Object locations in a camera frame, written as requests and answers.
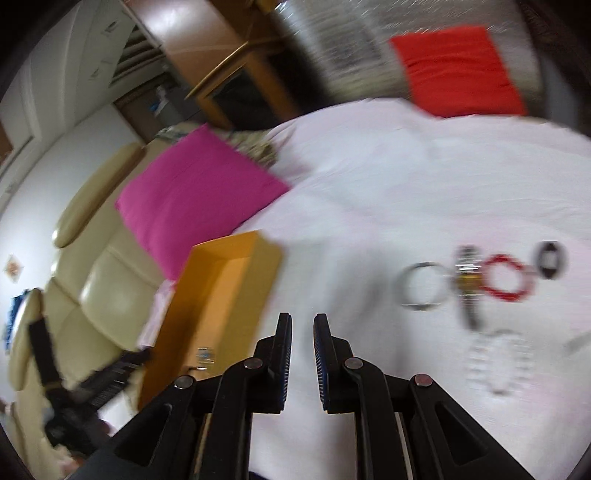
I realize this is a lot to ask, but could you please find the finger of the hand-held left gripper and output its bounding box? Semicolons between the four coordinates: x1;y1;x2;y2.
28;318;62;398
69;348;153;409

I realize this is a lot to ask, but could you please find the orange box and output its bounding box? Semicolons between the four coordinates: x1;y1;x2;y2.
136;231;283;411

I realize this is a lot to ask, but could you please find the cream leather sofa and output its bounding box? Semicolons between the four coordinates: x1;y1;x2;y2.
9;143;171;462

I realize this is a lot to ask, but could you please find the red bead bracelet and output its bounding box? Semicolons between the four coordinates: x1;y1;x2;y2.
480;255;536;303

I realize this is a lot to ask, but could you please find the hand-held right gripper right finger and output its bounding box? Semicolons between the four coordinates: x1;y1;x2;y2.
313;313;539;480

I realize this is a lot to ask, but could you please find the silver watch with gold face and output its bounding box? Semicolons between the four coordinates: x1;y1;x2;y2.
455;247;483;329

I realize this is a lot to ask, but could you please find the silver bangle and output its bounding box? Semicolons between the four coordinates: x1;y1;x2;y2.
398;261;455;311

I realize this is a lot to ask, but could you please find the red cushion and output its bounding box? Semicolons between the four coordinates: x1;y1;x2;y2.
389;25;528;118

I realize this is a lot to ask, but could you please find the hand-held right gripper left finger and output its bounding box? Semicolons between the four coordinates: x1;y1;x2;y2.
69;313;294;480

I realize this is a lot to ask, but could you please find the patterned cloth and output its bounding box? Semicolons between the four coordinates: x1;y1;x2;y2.
154;124;278;167

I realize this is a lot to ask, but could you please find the wooden cabinet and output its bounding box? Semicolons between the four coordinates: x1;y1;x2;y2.
124;0;296;130

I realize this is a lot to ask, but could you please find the pink cushion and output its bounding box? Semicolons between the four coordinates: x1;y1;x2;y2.
115;124;291;281

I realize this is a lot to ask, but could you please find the silver foil sheet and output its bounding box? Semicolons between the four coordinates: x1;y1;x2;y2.
268;0;541;100

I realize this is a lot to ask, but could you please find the white pearl bracelet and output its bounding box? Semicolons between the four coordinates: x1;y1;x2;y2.
466;330;534;395

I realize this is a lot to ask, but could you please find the air conditioner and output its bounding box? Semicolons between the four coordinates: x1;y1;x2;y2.
111;23;164;86

